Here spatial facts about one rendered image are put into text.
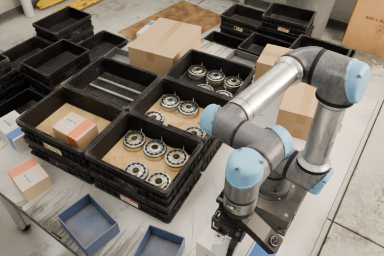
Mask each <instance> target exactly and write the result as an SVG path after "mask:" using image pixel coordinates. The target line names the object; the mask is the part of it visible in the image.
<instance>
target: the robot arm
mask: <svg viewBox="0 0 384 256"><path fill-rule="evenodd" d="M369 80H370V67H369V65H368V64H366V63H364V62H361V61H359V60H357V59H356V58H350V57H347V56H345V55H342V54H339V53H336V52H333V51H330V50H327V49H325V48H322V47H318V46H308V47H302V48H298V49H295V50H292V51H289V52H287V53H286V54H284V55H282V56H281V57H279V58H278V59H277V60H276V61H275V63H274V67H272V68H271V69H270V70H269V71H267V72H266V73H264V75H262V76H261V77H260V78H258V79H257V80H256V81H255V82H253V83H252V84H251V85H250V86H248V87H247V88H246V89H244V91H242V92H241V93H239V94H238V95H237V96H236V97H234V98H233V99H232V100H231V101H230V102H228V103H227V104H226V105H224V107H221V106H220V105H216V104H210V105H208V106H207V107H206V108H205V109H204V111H203V112H202V114H201V116H200V119H199V126H200V128H201V129H202V130H203V131H204V132H206V133H207V134H208V135H210V136H211V137H214V138H216V139H218V140H219V141H221V142H223V143H225V144H226V145H228V146H230V147H232V148H233V149H235V150H234V151H233V152H231V154H230V155H229V157H228V159H227V164H226V167H225V186H224V189H223V190H222V191H221V193H220V195H219V196H218V197H217V198H216V202H217V203H219V207H218V208H217V210H216V211H215V213H214V215H213V216H212V218H211V229H213V230H214V231H216V232H217V233H219V234H220V235H222V236H225V235H227V236H229V237H230V238H231V240H230V239H228V238H225V239H224V240H223V242H222V244H221V245H218V244H213V245H212V246H211V250H212V252H213V253H214V254H215V255H216V256H234V255H235V253H236V251H237V248H238V242H239V243H241V242H242V240H243V239H244V237H245V235H246V234H248V235H249V236H250V237H251V238H252V239H253V240H254V241H255V242H256V243H257V244H259V245H260V247H261V248H263V249H264V251H265V252H267V253H268V254H275V253H277V251H278V250H279V248H280V246H281V244H282V242H283V239H282V237H281V236H280V235H279V234H278V233H276V232H275V231H274V230H273V229H272V228H271V227H270V226H269V225H268V224H267V223H266V222H265V221H264V220H263V219H262V218H261V217H260V216H259V215H258V214H257V213H256V212H255V211H254V209H255V206H256V202H257V198H258V192H259V191H260V192H261V193H262V194H264V195H268V196H271V197H278V196H281V195H284V194H285V193H287V192H288V190H289V188H290V184H291V182H292V183H293V184H295V185H297V186H299V187H300V188H302V189H304V190H306V192H309V193H311V194H313V195H318V194H319V193H320V192H321V191H322V189H323V188H324V186H325V185H326V184H327V182H328V181H329V179H330V178H331V176H332V175H333V173H334V169H333V168H332V167H331V160H330V158H329V156H330V153H331V150H332V148H333V145H334V142H335V139H336V137H337V134H338V131H339V128H340V126H341V123H342V120H343V117H344V115H345V112H346V109H348V108H351V107H352V106H353V105H354V104H357V103H359V102H360V101H361V100H362V98H363V96H364V94H365V92H366V89H367V87H368V84H369ZM300 82H302V83H306V84H308V85H310V86H313V87H315V88H316V91H315V97H316V99H317V100H318V103H317V107H316V110H315V113H314V117H313V120H312V123H311V126H310V130H309V134H308V136H307V140H306V144H305V148H304V149H303V150H301V151H298V150H296V149H295V146H294V144H293V140H292V137H291V135H290V133H289V132H288V131H287V130H286V129H285V128H284V127H282V126H280V125H270V126H268V127H266V128H265V129H263V128H261V127H259V126H257V125H255V124H253V123H251V121H252V120H253V119H254V118H256V117H257V116H258V115H259V114H260V113H261V112H263V111H264V109H265V108H267V107H268V106H269V105H270V104H271V103H273V102H274V101H275V100H276V99H277V98H278V97H279V96H280V95H281V94H282V93H284V92H285V91H286V90H287V89H288V88H289V87H290V86H295V85H297V84H299V83H300ZM213 222H214V226H215V227H216V228H215V227H214V226H213Z"/></svg>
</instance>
